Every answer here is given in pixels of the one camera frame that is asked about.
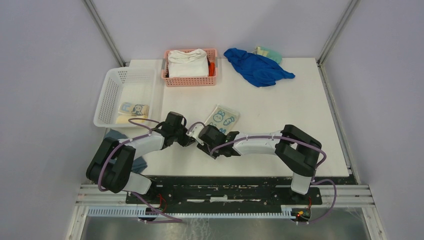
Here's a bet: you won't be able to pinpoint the blue bunny pattern towel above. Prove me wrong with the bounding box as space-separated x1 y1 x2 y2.
204 104 240 134

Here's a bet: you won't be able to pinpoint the teal green towel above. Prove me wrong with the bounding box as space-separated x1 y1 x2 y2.
252 46 283 64

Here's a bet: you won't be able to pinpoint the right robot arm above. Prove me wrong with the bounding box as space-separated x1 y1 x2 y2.
187 124 327 204

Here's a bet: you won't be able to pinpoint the orange towel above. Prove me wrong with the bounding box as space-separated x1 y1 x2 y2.
208 61 216 77

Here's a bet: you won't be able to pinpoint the white folded towel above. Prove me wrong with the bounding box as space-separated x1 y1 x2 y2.
167 48 209 78

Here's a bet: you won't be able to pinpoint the white cable duct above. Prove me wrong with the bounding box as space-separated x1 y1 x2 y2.
87 206 295 220

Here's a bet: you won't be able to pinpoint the yellow duck towel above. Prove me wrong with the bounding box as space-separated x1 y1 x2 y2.
115 114 147 125

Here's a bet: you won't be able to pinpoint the rabbit print towel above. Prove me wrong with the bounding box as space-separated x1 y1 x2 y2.
118 102 150 116

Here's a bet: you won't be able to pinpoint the white plastic basket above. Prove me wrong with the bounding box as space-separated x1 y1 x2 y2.
93 67 165 128

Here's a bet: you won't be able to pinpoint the aluminium frame rails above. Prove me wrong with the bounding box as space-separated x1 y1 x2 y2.
65 182 386 240

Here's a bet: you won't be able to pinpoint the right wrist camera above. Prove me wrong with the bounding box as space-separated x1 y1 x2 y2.
186 121 206 146

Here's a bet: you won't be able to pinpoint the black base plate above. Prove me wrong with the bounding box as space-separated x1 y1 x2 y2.
125 174 359 215

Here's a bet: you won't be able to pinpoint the pink plastic basket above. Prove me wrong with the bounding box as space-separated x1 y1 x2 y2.
161 48 218 87

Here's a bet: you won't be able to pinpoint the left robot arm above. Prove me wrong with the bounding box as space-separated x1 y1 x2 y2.
85 111 195 204

